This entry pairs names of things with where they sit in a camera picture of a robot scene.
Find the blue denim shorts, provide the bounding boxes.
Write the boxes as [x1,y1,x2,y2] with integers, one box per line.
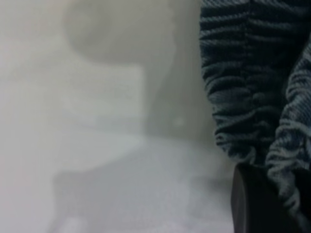
[199,0,311,233]

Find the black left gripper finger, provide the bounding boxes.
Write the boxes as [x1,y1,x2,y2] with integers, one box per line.
[230,163,305,233]

